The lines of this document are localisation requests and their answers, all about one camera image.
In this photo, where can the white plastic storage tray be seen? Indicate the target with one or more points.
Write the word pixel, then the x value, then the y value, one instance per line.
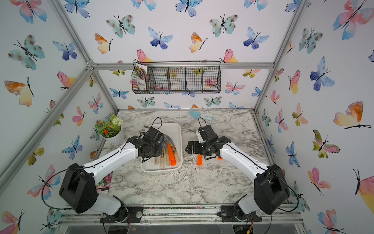
pixel 174 131

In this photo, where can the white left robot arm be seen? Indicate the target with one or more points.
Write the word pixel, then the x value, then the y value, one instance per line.
pixel 78 188

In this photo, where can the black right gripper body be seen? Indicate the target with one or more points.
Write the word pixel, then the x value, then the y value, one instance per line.
pixel 201 148

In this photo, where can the potted artificial flower plant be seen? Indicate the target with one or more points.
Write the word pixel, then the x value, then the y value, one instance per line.
pixel 111 129

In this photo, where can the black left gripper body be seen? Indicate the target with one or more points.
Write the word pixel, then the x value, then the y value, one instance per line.
pixel 156 150

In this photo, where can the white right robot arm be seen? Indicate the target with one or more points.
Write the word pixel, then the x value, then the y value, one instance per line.
pixel 270 187

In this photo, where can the black wire wall basket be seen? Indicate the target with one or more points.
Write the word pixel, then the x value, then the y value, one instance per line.
pixel 181 77

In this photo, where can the light blue plastic trowel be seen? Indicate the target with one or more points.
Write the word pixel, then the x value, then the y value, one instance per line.
pixel 197 115

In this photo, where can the flower seed packet on table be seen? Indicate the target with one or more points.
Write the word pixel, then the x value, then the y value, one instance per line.
pixel 104 184

